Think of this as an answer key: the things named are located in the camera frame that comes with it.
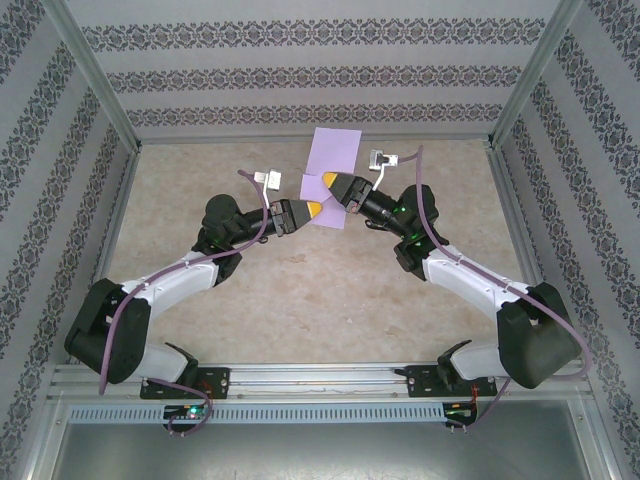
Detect grey metal panel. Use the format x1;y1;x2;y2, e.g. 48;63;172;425
47;399;616;480

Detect light purple paper sheet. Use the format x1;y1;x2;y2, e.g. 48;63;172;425
299;126;364;230

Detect aluminium frame post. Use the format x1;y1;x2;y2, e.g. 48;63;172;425
37;0;144;151
487;0;586;149

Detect slotted grey cable duct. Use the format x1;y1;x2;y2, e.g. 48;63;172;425
67;403;446;424

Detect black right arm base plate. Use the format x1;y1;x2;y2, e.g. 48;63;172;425
405;364;499;400

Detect aluminium side rail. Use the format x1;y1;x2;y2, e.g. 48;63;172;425
487;142;569;361
69;144;141;364

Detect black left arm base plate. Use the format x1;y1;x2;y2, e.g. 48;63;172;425
139;366;232;401

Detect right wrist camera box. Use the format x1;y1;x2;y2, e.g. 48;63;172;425
367;148;401;191

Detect aluminium mounting rail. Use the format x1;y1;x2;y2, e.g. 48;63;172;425
47;362;594;401

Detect small circuit board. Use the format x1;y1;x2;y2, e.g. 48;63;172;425
444;402;479;420
164;404;211;421

